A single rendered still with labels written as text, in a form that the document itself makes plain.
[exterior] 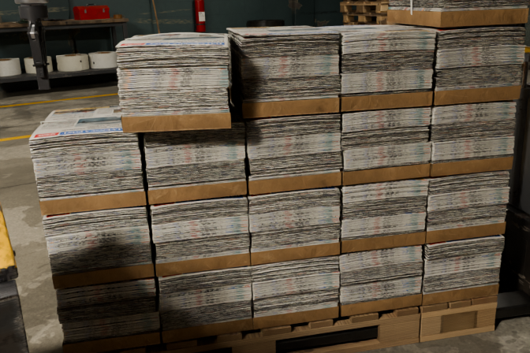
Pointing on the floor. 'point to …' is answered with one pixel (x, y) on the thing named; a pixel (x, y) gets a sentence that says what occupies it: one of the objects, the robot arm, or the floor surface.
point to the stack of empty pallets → (366, 2)
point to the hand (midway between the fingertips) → (42, 77)
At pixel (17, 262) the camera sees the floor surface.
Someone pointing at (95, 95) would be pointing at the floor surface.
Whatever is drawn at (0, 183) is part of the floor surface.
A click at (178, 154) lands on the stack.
